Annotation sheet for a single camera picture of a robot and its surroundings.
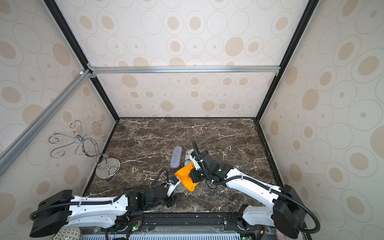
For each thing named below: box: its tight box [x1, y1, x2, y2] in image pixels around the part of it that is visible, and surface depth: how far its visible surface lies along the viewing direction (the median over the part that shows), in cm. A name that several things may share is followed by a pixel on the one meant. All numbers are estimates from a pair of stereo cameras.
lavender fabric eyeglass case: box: [170, 146, 183, 169], surface depth 96 cm
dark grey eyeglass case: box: [173, 182, 187, 193], surface depth 77 cm
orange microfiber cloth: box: [175, 162, 199, 192], surface depth 78 cm
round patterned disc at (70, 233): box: [53, 227, 81, 240], surface depth 70 cm
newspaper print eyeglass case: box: [184, 148, 194, 167], surface depth 96 cm
